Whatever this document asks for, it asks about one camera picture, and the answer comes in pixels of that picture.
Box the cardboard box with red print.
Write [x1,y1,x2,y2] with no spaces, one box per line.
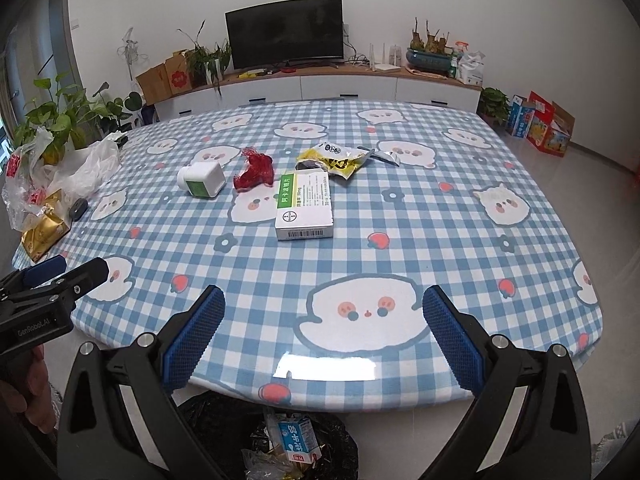
[164,49,194,96]

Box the white green medicine box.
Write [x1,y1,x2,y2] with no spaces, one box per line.
[274,170,335,241]

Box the green pothos plant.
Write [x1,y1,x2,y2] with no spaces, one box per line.
[12,72,135,162]

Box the small green floor plant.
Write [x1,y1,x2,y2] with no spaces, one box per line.
[477,87,511,126]

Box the white bottle with green label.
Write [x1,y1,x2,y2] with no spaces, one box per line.
[177,161,227,198]

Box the red crumpled wrapper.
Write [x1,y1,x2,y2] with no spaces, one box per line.
[232,147,275,194]

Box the blue printed carton box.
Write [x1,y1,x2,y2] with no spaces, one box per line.
[504,93,539,137]

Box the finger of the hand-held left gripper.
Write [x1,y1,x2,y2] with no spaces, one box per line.
[30,257,110,306]
[0,254,67,296]

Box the bin with black liner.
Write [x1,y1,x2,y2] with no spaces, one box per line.
[177,391,359,480]

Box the plain brown cardboard box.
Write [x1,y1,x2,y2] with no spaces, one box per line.
[135,62,174,107]

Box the white paper bag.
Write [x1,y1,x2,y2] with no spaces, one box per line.
[457,42,486,86]

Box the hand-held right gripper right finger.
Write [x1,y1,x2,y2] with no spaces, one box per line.
[417,285,593,480]

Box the red printed carton box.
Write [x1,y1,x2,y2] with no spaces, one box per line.
[527,90,576,158]

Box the tall leafy potted plant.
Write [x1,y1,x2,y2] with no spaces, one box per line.
[177,20,234,97]

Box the white plastic bag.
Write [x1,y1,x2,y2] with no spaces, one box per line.
[2,129,122,232]

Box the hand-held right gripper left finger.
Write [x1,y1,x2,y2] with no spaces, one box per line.
[57,285,226,480]

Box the black television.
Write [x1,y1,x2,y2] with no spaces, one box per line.
[225,0,346,71]

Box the gold gift bag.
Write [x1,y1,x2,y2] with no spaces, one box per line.
[20,204,72,264]

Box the white television cabinet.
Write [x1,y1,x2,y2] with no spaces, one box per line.
[152,65,484,124]

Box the person's left hand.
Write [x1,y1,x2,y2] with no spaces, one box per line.
[0,345,57,433]

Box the white router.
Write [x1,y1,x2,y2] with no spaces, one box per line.
[369,42,402,74]

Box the bonsai in blue pot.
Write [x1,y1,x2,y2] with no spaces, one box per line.
[405,16,454,77]

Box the blue white milk carton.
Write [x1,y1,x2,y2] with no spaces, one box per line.
[266,411,324,464]

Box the yellow snack packet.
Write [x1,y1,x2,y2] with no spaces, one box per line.
[295,142,375,186]

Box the blue checkered printed tablecloth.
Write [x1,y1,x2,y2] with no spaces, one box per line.
[12,100,604,414]

